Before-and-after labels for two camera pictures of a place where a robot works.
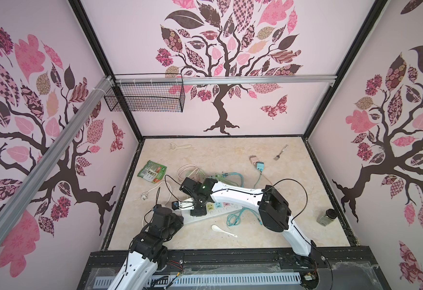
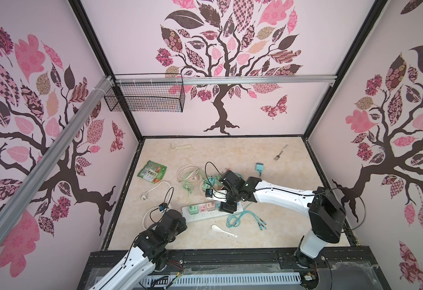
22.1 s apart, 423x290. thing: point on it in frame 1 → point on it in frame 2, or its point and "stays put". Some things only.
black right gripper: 197,213 → 226,208
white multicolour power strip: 213,210 stays put
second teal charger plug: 260,166 stays put
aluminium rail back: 224,81 stays put
